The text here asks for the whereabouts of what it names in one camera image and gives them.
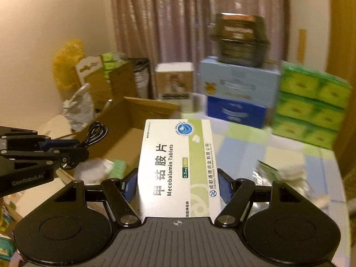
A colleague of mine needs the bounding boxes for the black audio cable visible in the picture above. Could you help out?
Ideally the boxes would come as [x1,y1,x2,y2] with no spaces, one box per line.
[80,120,109,151]

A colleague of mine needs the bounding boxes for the crumpled white plastic bag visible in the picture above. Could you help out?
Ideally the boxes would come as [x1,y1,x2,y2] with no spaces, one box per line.
[63,83,95,132]

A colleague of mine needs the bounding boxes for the brown cardboard box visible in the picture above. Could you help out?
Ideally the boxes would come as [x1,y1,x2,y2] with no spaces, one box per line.
[55,96,182,184]

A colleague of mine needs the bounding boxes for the plaid tablecloth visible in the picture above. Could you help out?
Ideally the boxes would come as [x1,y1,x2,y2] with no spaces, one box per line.
[180,94,348,229]

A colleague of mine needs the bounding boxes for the green medicine box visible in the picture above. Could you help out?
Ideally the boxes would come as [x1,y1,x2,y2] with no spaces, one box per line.
[108,160,127,179]

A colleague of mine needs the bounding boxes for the clear plastic tray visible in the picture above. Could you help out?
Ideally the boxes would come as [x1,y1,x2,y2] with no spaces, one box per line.
[284,178,314,200]

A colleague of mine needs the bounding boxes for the silver green foil pouch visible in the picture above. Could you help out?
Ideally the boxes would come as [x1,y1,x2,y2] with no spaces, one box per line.
[253,160,279,186]

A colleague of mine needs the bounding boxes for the green tissue pack stack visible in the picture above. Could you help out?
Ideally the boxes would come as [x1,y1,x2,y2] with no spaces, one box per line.
[271,61,352,150]

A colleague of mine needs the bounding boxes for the small green tissue packs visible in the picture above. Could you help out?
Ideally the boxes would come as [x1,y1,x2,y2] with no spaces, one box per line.
[101,51,127,82]

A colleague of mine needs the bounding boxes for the light blue carton box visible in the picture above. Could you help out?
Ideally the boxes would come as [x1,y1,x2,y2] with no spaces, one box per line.
[198,57,281,109]

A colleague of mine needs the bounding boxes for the white photo printed box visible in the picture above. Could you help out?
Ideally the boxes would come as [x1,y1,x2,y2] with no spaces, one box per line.
[154,62,194,113]

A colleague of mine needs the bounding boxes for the dark blue milk carton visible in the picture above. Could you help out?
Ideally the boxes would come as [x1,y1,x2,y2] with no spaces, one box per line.
[206,96,267,129]

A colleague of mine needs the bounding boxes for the pink shiny curtain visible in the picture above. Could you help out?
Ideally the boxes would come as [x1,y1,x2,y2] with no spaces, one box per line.
[108,0,290,101]

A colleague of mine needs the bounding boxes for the black food container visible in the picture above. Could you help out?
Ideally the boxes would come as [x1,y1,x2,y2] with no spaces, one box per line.
[210,13,270,68]

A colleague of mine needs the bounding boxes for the white plastic spoon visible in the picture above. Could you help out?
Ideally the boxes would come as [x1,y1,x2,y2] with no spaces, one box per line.
[311,194,331,209]

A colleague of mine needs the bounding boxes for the white green mecobalamin tablet box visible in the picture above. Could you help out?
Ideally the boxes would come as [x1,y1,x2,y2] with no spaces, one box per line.
[135,119,221,220]

